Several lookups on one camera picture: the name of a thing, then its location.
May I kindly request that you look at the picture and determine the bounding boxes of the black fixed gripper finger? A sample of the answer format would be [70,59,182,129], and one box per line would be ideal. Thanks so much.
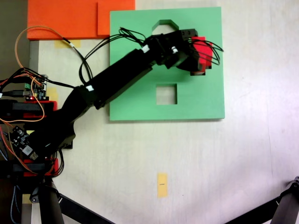
[178,28,199,40]

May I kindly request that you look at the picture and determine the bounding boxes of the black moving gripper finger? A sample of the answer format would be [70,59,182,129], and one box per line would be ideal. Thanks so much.
[177,52,199,72]

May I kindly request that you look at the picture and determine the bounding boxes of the red cross columnar block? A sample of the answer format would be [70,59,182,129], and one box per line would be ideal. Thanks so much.
[192,36,214,70]

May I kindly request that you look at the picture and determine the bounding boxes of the orange foam block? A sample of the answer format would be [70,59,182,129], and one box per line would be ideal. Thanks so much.
[27,0,136,40]

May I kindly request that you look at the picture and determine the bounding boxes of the green shape sorter board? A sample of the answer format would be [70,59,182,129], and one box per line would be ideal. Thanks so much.
[109,7,226,122]

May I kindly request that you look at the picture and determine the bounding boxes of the yellow tape marker with line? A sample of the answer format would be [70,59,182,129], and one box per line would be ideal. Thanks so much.
[157,172,169,198]

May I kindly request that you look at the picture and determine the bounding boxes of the red and black table clamp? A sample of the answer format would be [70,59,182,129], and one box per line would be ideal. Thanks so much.
[0,99,58,119]
[0,157,59,179]

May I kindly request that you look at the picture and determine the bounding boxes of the green controller circuit board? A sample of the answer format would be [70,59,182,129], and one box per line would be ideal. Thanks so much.
[23,74,50,101]

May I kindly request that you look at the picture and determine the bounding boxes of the black converter circuit board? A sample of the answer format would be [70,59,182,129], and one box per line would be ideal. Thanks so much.
[9,126,40,162]

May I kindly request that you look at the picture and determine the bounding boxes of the black gripper servo cable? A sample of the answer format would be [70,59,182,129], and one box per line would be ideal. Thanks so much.
[185,38,224,66]

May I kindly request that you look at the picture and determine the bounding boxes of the black forearm servo cable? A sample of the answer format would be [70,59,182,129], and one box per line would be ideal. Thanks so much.
[79,27,150,86]

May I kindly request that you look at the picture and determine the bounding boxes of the black cable with white tag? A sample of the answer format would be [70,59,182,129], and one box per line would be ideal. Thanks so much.
[62,37,94,87]

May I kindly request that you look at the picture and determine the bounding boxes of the black board servo cable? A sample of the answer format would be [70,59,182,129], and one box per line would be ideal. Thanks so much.
[13,67,79,90]

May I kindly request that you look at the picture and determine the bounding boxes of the thin orange wire loop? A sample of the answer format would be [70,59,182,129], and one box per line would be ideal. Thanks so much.
[14,25,67,79]

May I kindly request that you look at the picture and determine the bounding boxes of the black base servo cable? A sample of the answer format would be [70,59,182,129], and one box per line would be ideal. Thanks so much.
[55,150,65,176]

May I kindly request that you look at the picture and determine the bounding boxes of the black USB cable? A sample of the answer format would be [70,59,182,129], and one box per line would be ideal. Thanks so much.
[0,90,32,98]

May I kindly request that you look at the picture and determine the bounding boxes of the blue white braided cable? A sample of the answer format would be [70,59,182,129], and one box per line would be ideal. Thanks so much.
[10,185,21,224]

